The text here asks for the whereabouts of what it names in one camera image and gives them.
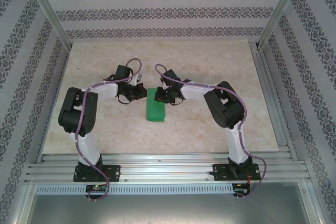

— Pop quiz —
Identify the slotted grey cable duct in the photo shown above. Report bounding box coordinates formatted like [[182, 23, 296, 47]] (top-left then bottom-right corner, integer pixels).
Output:
[[35, 184, 235, 196]]

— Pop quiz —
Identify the grey metal sheet panel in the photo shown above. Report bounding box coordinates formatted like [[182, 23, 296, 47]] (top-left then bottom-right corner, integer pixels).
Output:
[[25, 194, 321, 224]]

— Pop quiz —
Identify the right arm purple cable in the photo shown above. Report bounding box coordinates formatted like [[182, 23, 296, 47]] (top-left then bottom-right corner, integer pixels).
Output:
[[154, 63, 268, 200]]

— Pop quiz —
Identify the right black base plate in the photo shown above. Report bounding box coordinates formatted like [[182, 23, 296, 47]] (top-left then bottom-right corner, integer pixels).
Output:
[[213, 163, 262, 182]]

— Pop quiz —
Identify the gripper black wire loop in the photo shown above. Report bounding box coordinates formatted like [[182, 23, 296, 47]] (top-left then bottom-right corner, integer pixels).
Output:
[[117, 94, 132, 106], [167, 94, 186, 107]]

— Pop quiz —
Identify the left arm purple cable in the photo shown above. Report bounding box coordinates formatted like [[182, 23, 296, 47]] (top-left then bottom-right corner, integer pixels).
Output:
[[75, 58, 144, 201]]

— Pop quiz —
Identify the right aluminium frame post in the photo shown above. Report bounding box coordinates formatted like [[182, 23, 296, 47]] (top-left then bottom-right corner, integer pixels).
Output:
[[257, 0, 308, 50]]

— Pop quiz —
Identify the left small circuit board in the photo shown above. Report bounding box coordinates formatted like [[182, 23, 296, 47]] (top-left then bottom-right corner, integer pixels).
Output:
[[86, 184, 108, 193]]

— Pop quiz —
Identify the right gripper black wire loop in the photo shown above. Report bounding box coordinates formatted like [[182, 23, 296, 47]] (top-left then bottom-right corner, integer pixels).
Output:
[[167, 94, 186, 107]]

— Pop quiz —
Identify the aluminium frame post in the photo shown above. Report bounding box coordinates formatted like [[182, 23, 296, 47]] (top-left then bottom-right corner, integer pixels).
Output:
[[257, 0, 308, 50], [22, 0, 73, 50]]

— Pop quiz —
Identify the aluminium mounting rail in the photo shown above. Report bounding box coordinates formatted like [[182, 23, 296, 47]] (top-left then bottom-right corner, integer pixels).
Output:
[[25, 152, 313, 184]]

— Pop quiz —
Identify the small circuit board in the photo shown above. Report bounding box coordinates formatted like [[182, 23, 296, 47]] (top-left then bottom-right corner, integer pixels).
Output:
[[86, 184, 108, 193], [234, 184, 250, 195]]

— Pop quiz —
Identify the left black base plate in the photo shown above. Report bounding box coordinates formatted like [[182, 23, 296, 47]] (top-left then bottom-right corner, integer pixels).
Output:
[[73, 165, 121, 183]]

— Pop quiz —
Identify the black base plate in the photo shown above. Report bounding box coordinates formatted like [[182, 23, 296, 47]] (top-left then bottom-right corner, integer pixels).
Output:
[[73, 165, 121, 183], [213, 163, 262, 182]]

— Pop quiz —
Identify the green square paper sheet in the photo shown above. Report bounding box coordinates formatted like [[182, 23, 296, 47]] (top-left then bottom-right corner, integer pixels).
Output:
[[145, 87, 166, 123]]

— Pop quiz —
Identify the left gripper black wire loop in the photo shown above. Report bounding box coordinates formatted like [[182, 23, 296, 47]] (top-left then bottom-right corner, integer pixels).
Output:
[[117, 94, 132, 106]]

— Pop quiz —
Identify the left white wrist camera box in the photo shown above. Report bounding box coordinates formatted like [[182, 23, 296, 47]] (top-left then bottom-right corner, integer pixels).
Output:
[[128, 73, 143, 86]]

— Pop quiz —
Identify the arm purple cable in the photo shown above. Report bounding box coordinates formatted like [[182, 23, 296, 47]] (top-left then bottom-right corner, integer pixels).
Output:
[[75, 58, 144, 201], [154, 63, 268, 200]]

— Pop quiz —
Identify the aluminium side rail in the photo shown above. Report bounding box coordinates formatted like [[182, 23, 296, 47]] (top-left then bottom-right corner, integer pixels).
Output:
[[249, 40, 299, 162]]

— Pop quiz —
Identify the left aluminium frame post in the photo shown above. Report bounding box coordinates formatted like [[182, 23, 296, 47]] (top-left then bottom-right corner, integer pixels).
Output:
[[22, 0, 73, 50]]

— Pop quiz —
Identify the right small circuit board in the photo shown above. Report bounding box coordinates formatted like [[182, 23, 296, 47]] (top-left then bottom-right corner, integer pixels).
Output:
[[234, 184, 250, 195]]

